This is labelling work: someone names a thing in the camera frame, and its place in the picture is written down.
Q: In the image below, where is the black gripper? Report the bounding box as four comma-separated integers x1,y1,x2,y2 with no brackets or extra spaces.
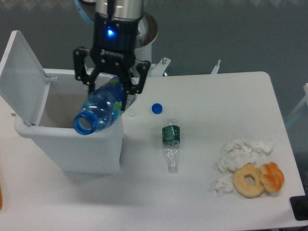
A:
73,13,151,111

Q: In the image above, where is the blue plastic bottle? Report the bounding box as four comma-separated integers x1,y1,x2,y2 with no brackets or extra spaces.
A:
73,77,125,135

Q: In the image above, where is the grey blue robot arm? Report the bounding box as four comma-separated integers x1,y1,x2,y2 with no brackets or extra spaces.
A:
73,0,151,111

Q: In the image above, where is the white bottle cap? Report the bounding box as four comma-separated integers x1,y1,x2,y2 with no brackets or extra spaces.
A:
127,109,137,117

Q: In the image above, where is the blue bottle cap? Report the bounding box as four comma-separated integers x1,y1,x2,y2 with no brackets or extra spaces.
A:
151,103,163,114

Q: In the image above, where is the white trash can lid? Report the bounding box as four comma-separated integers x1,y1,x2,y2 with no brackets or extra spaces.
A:
0,30,57,126

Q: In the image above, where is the white trash can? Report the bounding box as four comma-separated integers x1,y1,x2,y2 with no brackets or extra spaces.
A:
14,69,124,174

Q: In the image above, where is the clear bottle green label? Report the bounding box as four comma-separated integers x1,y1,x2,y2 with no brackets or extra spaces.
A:
162,118,180,174

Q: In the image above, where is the large crumpled white tissue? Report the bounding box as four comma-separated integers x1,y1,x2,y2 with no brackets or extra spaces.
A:
217,139,274,173

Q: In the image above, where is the small crumpled white tissue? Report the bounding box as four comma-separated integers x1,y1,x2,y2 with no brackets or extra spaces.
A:
215,174,233,196

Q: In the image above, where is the orange object at left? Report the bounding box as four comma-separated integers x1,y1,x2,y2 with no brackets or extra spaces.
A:
0,186,3,210

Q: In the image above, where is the orange glazed twisted bun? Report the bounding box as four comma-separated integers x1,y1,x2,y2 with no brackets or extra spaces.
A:
259,162,284,193

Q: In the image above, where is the black device at corner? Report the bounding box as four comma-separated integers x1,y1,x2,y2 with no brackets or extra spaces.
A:
290,195,308,221

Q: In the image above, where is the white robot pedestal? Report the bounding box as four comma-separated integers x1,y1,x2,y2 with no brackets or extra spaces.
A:
83,12,171,78

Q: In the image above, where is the plain ring donut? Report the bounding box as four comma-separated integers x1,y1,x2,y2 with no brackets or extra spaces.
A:
232,164,264,198

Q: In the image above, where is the white frame at right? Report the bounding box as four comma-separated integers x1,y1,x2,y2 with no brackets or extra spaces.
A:
285,83,308,130

